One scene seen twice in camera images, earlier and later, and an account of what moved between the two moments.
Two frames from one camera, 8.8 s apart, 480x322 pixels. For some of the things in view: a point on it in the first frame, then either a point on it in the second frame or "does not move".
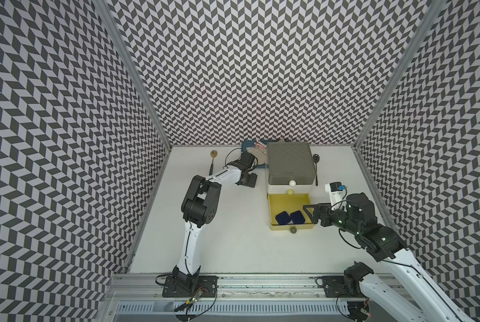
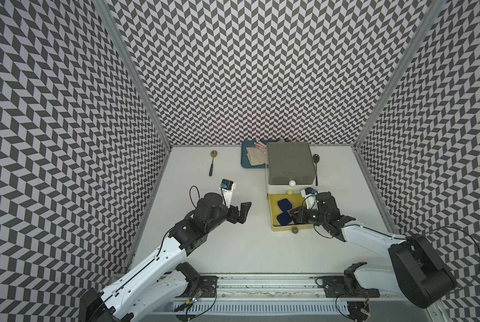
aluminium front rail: (230, 286) does not move
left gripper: (253, 181) to (233, 217)
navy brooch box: (283, 218) does not move
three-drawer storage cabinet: (291, 166) does not move
